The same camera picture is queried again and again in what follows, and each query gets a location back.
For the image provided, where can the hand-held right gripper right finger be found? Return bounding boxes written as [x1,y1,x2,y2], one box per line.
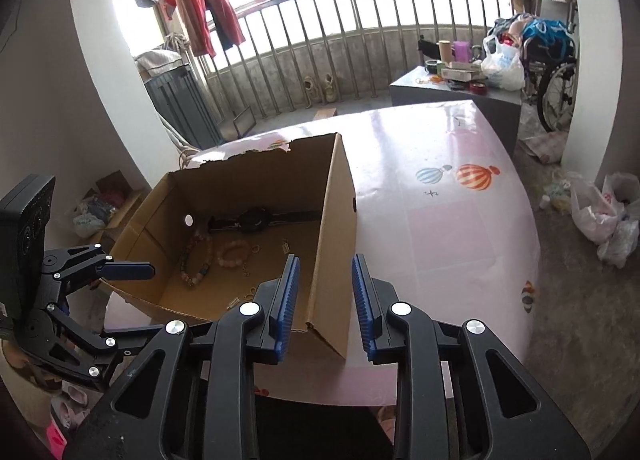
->
[351,254,591,460]

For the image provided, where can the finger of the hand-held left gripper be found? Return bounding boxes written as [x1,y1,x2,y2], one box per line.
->
[45,304,168,390]
[42,242,156,291]

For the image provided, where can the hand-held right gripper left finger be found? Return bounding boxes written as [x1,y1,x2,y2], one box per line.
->
[62,255,301,460]

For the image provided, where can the multicolour bead bracelet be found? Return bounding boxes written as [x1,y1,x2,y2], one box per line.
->
[180,232,214,289]

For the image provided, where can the cardboard box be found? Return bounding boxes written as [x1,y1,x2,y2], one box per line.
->
[100,132,357,361]

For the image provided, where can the pink bead bracelet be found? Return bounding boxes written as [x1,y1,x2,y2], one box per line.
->
[216,240,251,269]

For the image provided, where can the wrist watch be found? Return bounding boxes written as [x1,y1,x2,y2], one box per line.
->
[207,207,321,234]

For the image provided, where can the open cardboard carton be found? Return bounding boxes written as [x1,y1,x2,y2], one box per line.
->
[75,170,146,241]

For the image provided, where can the small knotted plastic bag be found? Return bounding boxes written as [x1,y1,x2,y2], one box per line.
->
[74,212,106,237]

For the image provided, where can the person's foot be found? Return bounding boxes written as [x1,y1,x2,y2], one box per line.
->
[375,405,401,441]

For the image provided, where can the person's black pants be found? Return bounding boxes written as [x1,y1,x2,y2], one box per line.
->
[255,392,396,460]

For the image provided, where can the grey metal locker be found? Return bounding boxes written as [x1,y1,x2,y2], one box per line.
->
[145,62,221,151]

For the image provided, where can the folded bedding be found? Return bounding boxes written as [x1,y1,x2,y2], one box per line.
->
[134,32,193,76]

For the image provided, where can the grey cabinet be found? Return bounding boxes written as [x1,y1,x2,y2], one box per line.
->
[390,65,522,156]

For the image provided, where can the crumpled white plastic bag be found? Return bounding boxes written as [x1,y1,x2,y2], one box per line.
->
[597,217,640,269]
[570,172,633,246]

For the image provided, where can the white flat box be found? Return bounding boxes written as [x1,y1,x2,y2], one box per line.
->
[441,62,486,84]

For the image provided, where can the white plastic bag blue print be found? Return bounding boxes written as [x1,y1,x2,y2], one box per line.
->
[481,35,526,91]

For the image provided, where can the wheelchair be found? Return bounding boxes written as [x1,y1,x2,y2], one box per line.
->
[520,15,579,134]

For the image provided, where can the pile of clothes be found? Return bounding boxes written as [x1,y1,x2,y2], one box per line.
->
[487,15,531,46]

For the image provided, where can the picture frame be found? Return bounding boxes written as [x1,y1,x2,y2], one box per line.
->
[232,107,256,137]

